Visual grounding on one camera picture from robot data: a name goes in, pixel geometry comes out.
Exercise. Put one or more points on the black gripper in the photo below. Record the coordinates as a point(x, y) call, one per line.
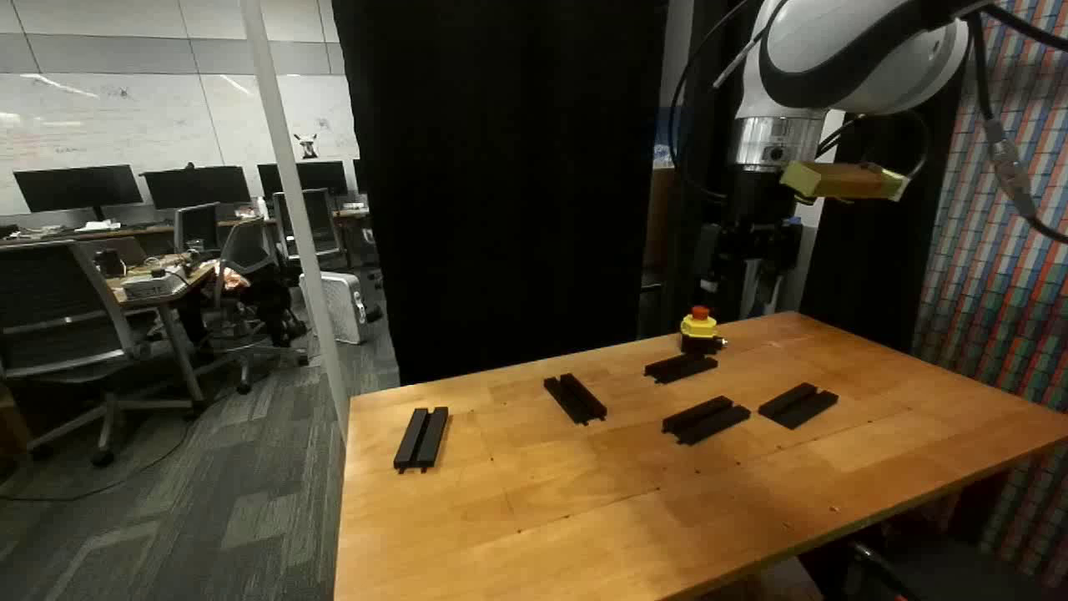
point(749, 245)

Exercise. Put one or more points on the black track piece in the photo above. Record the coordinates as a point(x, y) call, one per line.
point(577, 399)
point(423, 438)
point(678, 369)
point(796, 405)
point(705, 419)

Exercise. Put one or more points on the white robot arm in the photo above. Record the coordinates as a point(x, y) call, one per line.
point(877, 56)

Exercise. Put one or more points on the yellow red emergency stop button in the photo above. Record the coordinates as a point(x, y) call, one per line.
point(698, 330)

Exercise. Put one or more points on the black curtain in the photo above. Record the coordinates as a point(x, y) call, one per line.
point(507, 152)

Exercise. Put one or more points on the white box on floor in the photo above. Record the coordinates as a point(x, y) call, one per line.
point(346, 306)

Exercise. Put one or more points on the black monitor right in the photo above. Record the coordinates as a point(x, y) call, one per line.
point(313, 174)

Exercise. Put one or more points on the black monitor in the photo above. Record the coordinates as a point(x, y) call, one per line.
point(197, 184)
point(72, 188)
point(313, 174)

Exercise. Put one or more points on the black office chair far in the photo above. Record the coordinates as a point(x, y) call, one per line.
point(251, 306)

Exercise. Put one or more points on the small monitor on desk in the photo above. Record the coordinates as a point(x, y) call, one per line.
point(196, 227)

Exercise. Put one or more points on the black monitor middle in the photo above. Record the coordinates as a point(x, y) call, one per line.
point(197, 184)

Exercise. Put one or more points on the office desk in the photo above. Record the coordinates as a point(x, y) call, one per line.
point(158, 289)

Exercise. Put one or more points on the black monitor left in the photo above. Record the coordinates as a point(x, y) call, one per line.
point(72, 188)

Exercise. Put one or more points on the grey office chair near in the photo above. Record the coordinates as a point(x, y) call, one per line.
point(60, 325)

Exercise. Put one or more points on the tan wrist camera box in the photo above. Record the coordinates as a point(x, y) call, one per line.
point(841, 181)

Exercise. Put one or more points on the white metal post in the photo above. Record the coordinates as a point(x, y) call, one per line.
point(296, 201)

